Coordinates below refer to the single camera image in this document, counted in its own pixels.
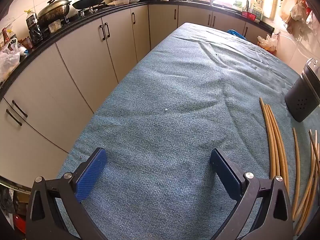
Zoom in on black kitchen countertop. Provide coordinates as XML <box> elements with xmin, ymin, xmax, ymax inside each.
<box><xmin>0</xmin><ymin>0</ymin><xmax>273</xmax><ymax>95</ymax></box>

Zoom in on clear plastic container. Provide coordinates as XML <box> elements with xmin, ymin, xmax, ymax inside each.
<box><xmin>48</xmin><ymin>20</ymin><xmax>62</xmax><ymax>33</ymax></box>

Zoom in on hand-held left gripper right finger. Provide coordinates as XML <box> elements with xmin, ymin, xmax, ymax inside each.
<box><xmin>209</xmin><ymin>148</ymin><xmax>294</xmax><ymax>240</ymax></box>

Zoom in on blue table cloth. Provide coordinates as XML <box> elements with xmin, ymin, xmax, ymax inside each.
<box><xmin>56</xmin><ymin>22</ymin><xmax>320</xmax><ymax>240</ymax></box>

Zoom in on orange bin with bags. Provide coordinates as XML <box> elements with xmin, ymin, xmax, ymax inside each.
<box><xmin>257</xmin><ymin>32</ymin><xmax>279</xmax><ymax>55</ymax></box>

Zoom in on cooking oil bottle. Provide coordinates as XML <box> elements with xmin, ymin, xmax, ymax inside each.
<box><xmin>25</xmin><ymin>9</ymin><xmax>39</xmax><ymax>29</ymax></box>

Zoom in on white plastic bag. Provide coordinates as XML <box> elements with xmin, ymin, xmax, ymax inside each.
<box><xmin>0</xmin><ymin>37</ymin><xmax>22</xmax><ymax>80</ymax></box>

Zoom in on blue plastic bag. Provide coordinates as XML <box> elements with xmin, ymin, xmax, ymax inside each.
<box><xmin>227</xmin><ymin>29</ymin><xmax>247</xmax><ymax>39</ymax></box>

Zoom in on white detergent bottle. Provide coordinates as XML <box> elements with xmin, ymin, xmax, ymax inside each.
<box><xmin>251</xmin><ymin>4</ymin><xmax>263</xmax><ymax>20</ymax></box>

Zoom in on black chopstick holder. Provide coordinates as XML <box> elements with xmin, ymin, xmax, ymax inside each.
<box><xmin>285</xmin><ymin>64</ymin><xmax>320</xmax><ymax>122</ymax></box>

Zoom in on black plastic bag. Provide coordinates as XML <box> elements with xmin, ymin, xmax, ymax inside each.
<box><xmin>29</xmin><ymin>26</ymin><xmax>45</xmax><ymax>46</ymax></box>

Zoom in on gas stove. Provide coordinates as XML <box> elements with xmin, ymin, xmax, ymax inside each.
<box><xmin>64</xmin><ymin>5</ymin><xmax>110</xmax><ymax>22</ymax></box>

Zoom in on white cutting board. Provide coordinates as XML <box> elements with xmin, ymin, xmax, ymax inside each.
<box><xmin>269</xmin><ymin>0</ymin><xmax>280</xmax><ymax>19</ymax></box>

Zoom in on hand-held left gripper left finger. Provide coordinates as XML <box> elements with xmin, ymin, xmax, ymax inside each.
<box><xmin>26</xmin><ymin>147</ymin><xmax>108</xmax><ymax>240</ymax></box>

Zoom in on bunch of clear plastic bags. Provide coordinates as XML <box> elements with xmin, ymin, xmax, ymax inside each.
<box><xmin>280</xmin><ymin>0</ymin><xmax>320</xmax><ymax>34</ymax></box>

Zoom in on wok with lid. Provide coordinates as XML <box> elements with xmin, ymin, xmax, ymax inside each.
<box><xmin>37</xmin><ymin>0</ymin><xmax>73</xmax><ymax>27</ymax></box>

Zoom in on small red basket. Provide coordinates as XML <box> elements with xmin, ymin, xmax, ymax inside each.
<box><xmin>242</xmin><ymin>11</ymin><xmax>257</xmax><ymax>22</ymax></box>

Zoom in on beige kitchen base cabinets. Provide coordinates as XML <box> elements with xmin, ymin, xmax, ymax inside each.
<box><xmin>0</xmin><ymin>3</ymin><xmax>273</xmax><ymax>188</ymax></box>

